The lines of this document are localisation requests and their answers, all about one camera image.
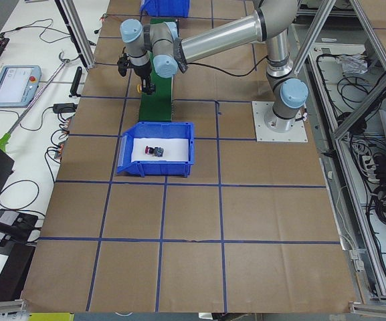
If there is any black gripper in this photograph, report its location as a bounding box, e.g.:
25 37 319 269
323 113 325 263
135 63 156 95

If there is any green conveyor belt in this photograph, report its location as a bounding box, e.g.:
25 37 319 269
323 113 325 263
138 17 180 123

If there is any blue left plastic bin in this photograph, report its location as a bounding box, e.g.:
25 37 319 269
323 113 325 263
116 122 195 177

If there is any blue plastic bin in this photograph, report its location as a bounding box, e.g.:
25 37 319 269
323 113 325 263
116 122 195 177
140 0 190 17

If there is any red push button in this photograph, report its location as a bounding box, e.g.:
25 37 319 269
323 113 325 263
144 146 164 157

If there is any white foam pad left bin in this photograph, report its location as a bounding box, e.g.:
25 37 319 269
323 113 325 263
131 138 189 162

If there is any blue right plastic bin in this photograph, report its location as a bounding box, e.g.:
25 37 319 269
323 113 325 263
140 0 190 17

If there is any black power adapter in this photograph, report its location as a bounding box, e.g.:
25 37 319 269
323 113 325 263
52 103 78 114

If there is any teach pendant tablet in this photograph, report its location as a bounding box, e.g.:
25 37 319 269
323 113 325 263
0 65 41 108

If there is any silver reach grabber tool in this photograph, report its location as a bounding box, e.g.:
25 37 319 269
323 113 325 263
0 50 70 152

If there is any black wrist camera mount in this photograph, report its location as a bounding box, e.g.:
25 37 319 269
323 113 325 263
117 53 131 77

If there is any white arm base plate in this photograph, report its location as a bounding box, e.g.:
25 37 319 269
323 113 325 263
252 101 308 143

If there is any black braided cable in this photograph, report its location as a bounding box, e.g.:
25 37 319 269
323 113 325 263
185 55 270 74

